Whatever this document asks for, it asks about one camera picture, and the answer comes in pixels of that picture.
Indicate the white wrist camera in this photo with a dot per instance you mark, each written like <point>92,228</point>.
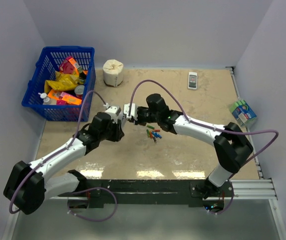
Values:
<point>114,111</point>
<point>130,112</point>

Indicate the white small bottle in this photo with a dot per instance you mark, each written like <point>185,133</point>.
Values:
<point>46,100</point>

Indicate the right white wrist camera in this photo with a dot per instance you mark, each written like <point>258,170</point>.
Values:
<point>130,112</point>

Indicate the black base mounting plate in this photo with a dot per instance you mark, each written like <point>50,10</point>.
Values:
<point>192,193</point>

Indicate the red tin can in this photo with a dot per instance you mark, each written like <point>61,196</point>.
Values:
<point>79,90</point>

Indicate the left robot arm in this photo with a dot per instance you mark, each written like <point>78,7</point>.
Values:
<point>30,184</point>

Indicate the wrapped toilet paper roll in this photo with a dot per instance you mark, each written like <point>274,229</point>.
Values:
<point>113,73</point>

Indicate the green blue sponge pack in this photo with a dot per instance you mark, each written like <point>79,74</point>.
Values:
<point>242,113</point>

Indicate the small white remote control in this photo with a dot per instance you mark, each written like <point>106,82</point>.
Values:
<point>192,80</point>

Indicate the yellow snack bag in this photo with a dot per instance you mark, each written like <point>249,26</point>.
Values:
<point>62,82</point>

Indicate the aluminium frame rail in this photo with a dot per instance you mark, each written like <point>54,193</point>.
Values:
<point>261,189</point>

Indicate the blue plastic basket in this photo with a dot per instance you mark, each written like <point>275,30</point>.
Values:
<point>49,62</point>

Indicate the orange pink snack pack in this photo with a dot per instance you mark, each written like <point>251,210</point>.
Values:
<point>63,96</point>

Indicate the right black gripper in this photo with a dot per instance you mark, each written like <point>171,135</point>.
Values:
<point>138,122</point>

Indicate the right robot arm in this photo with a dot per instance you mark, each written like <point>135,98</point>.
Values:
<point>231,145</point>

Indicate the pink snack box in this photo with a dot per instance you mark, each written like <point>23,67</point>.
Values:
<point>69,66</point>

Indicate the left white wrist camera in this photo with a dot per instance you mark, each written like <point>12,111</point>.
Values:
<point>114,111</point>

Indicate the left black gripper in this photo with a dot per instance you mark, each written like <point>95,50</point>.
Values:
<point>118,132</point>

